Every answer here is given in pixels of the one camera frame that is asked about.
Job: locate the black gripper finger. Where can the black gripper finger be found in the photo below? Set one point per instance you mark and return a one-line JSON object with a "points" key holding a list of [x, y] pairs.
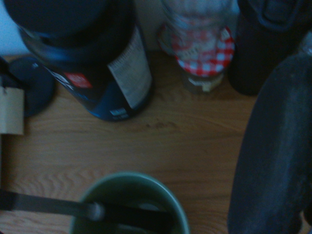
{"points": [[275, 146]]}

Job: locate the green ribbed utensil holder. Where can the green ribbed utensil holder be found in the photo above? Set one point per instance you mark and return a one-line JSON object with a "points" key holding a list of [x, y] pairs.
{"points": [[180, 214]]}

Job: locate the black candle holder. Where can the black candle holder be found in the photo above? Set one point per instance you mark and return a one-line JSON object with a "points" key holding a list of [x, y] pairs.
{"points": [[31, 85]]}

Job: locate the black shaker bottle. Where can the black shaker bottle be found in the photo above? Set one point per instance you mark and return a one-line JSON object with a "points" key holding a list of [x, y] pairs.
{"points": [[251, 48]]}

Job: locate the jam jar, red checked lid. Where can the jam jar, red checked lid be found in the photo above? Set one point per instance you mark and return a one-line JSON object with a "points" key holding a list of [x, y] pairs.
{"points": [[202, 63]]}

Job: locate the tall clear glass jar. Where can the tall clear glass jar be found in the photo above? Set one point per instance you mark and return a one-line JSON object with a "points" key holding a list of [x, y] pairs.
{"points": [[195, 12]]}

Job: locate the black protein powder tub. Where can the black protein powder tub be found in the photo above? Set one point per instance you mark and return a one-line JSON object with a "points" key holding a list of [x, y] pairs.
{"points": [[73, 48]]}

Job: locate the beige paper tag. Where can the beige paper tag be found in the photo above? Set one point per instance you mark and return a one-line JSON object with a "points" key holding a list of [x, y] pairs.
{"points": [[12, 112]]}

